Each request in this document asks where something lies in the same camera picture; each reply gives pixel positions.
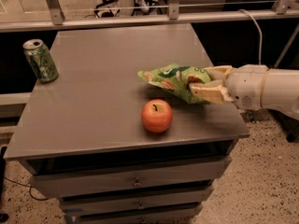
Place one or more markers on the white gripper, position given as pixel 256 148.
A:
pixel 247 86

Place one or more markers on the green rice chip bag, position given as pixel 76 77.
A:
pixel 175 79

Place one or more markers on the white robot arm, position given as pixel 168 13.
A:
pixel 280 91

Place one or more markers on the red apple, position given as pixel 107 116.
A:
pixel 157 116

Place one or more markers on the middle grey drawer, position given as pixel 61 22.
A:
pixel 136 200

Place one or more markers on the grey drawer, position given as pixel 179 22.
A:
pixel 130 177
pixel 146 216
pixel 136 200

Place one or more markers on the grey drawer cabinet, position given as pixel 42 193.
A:
pixel 89 118

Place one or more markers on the bottom grey drawer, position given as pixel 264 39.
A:
pixel 146 216

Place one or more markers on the top grey drawer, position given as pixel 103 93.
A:
pixel 130 177

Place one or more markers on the green soda can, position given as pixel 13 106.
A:
pixel 40 60

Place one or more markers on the metal railing frame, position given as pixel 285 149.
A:
pixel 34 15

